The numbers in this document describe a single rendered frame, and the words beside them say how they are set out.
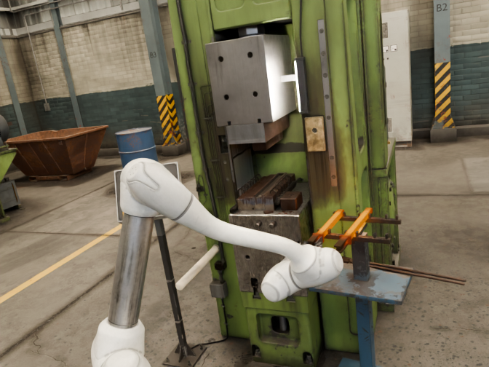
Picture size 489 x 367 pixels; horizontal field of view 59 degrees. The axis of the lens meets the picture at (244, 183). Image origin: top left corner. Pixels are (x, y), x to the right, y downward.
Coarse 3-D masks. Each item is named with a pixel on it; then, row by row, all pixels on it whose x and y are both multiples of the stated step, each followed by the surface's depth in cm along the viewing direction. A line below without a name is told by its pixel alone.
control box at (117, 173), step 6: (174, 162) 228; (168, 168) 227; (174, 168) 227; (114, 174) 227; (120, 174) 227; (174, 174) 226; (180, 180) 231; (120, 210) 222; (120, 216) 221; (156, 216) 221; (162, 216) 223; (120, 222) 222
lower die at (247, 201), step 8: (264, 176) 260; (272, 176) 254; (288, 176) 248; (256, 184) 246; (264, 184) 240; (272, 184) 234; (280, 184) 235; (248, 192) 233; (256, 192) 224; (264, 192) 222; (272, 192) 223; (280, 192) 228; (240, 200) 224; (248, 200) 222; (256, 200) 221; (264, 200) 219; (272, 200) 217; (240, 208) 226; (248, 208) 224; (256, 208) 222; (264, 208) 220; (272, 208) 219
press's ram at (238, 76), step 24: (216, 48) 204; (240, 48) 200; (264, 48) 196; (288, 48) 230; (216, 72) 208; (240, 72) 203; (264, 72) 199; (288, 72) 229; (216, 96) 211; (240, 96) 207; (264, 96) 202; (288, 96) 228; (216, 120) 215; (240, 120) 211; (264, 120) 206
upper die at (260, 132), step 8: (280, 120) 231; (288, 120) 244; (232, 128) 213; (240, 128) 212; (248, 128) 210; (256, 128) 209; (264, 128) 208; (272, 128) 219; (280, 128) 231; (232, 136) 215; (240, 136) 213; (248, 136) 212; (256, 136) 210; (264, 136) 208; (272, 136) 218
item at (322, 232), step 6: (342, 210) 203; (336, 216) 197; (330, 222) 191; (336, 222) 196; (324, 228) 186; (330, 228) 189; (312, 234) 180; (318, 234) 178; (324, 234) 182; (312, 240) 173
